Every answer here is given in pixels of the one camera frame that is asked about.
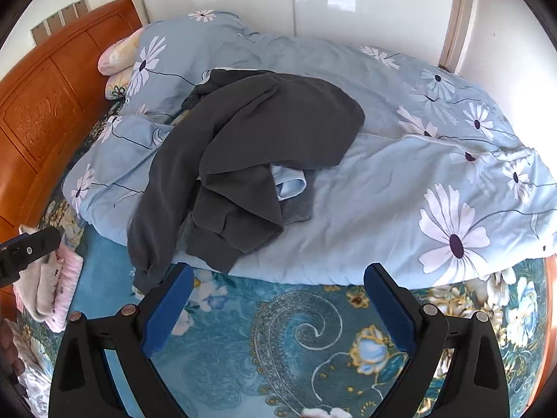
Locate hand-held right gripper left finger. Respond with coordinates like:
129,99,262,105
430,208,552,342
49,262,195,418

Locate pink floral pillow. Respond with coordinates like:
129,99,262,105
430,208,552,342
97,35,142,76

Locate beige wall panel strip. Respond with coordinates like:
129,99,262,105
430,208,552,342
30,2,90,44

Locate beige door frame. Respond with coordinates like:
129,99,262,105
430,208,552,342
437,0,479,72

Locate dark grey pants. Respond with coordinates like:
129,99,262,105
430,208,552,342
127,70,366,292

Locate beige fluffy folded garment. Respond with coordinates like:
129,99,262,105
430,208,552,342
13,224,66,320

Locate grey floral sheet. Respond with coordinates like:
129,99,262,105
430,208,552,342
0,318,54,418

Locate pink fluffy folded garment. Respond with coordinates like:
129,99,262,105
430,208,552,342
46,244,84,333

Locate light blue garment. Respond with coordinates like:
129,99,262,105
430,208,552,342
272,163,307,203

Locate teal floral blanket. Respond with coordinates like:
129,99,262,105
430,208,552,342
17,100,557,418

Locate light blue floral duvet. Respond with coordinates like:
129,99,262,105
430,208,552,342
62,10,557,286

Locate beige pillow with dark flower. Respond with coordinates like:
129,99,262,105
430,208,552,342
105,72,131,100

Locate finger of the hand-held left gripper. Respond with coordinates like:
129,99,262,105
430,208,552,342
0,226,62,289

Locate grey garment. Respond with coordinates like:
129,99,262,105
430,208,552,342
278,183,314,225

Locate orange wooden headboard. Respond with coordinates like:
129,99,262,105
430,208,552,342
0,0,144,314

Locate white glossy wardrobe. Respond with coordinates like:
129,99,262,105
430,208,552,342
139,0,462,68

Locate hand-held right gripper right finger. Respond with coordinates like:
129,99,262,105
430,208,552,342
363,262,510,418

